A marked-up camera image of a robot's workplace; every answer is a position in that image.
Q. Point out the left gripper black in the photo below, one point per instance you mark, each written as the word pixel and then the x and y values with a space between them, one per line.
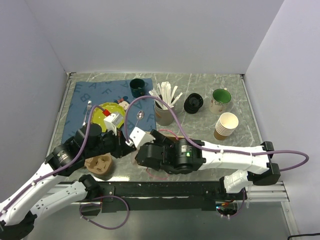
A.
pixel 121 148

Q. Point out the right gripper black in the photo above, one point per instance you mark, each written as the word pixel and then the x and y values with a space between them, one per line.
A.
pixel 160 138

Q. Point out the pink paper gift bag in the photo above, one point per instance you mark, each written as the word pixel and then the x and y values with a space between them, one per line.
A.
pixel 184 158

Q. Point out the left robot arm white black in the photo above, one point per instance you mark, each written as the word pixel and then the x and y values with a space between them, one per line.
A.
pixel 19 213

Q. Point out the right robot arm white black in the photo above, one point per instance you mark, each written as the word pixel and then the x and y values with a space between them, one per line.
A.
pixel 252 165

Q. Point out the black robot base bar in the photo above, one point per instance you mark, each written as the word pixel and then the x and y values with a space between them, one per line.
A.
pixel 162 195

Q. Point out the brown cardboard cup carrier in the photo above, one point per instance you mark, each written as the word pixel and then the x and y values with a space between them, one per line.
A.
pixel 99 165

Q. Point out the silver spoon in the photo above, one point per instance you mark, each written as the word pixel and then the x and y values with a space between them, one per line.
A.
pixel 139 116

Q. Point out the blue alphabet placemat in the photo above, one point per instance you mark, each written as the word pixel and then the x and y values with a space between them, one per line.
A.
pixel 106 92

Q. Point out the yellow dotted plate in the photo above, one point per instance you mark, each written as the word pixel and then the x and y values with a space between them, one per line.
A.
pixel 113 108

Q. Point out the cartoon mouse coaster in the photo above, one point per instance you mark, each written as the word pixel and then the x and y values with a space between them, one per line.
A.
pixel 123 102

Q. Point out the stack of black lids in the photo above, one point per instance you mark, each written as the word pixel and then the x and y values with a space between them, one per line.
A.
pixel 193 103

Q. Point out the silver fork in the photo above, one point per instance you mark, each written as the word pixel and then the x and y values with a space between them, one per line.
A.
pixel 88 108

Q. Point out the dark teal mug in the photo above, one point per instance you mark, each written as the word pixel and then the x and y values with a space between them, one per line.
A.
pixel 137 87

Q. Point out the stack of paper cups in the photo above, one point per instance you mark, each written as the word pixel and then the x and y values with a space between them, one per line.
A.
pixel 225 125

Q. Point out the green inside ceramic mug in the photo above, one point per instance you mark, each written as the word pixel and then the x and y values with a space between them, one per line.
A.
pixel 219 102

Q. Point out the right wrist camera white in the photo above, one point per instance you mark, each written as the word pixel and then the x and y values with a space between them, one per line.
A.
pixel 139 137

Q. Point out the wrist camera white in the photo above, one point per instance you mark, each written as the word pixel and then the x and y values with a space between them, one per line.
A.
pixel 113 122
pixel 139 137

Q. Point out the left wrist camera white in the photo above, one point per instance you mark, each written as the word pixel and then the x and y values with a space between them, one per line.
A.
pixel 113 122

